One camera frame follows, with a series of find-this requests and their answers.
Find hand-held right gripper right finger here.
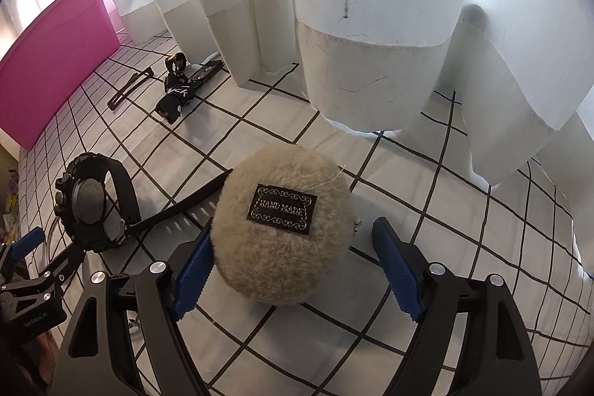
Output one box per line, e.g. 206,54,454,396
372,217,541,396

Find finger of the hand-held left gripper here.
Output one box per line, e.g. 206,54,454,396
0,226,47,285
2,248,87,300

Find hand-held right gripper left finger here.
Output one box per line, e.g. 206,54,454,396
58,233,215,396

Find black wrist watch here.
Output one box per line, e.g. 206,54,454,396
53,152,233,252

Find beige plush ball charm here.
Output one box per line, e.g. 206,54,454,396
211,144,360,308

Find pink plastic tub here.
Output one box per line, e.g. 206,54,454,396
0,0,122,151

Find white black-checked tablecloth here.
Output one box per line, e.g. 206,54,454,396
19,29,590,396

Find thin black hair clip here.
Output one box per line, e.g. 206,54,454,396
108,68,154,111

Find black printed hair bow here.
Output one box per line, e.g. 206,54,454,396
155,53,224,127

